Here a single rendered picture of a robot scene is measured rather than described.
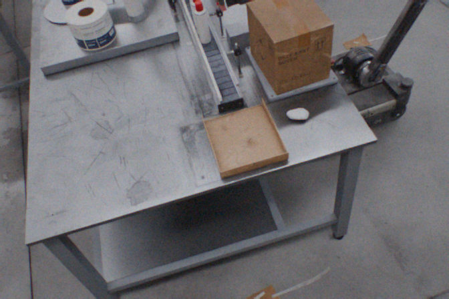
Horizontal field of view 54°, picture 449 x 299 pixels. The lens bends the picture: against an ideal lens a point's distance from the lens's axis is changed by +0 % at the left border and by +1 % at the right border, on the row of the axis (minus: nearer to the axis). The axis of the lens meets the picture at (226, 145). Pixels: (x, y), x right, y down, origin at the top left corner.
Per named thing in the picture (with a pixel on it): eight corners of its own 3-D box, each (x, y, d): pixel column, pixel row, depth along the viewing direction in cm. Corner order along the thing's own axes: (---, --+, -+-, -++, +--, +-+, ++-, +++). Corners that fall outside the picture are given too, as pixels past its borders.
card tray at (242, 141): (202, 121, 179) (200, 115, 176) (262, 104, 181) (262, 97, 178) (221, 179, 160) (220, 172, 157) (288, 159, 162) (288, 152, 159)
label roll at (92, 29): (74, 32, 221) (62, 7, 210) (112, 20, 224) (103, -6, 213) (79, 55, 209) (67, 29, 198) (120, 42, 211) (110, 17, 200)
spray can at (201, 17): (199, 39, 206) (191, 1, 190) (210, 36, 206) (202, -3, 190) (201, 45, 202) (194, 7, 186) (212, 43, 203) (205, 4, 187)
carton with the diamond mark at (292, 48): (250, 53, 199) (245, 1, 179) (299, 37, 202) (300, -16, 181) (276, 95, 181) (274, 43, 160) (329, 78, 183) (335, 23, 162)
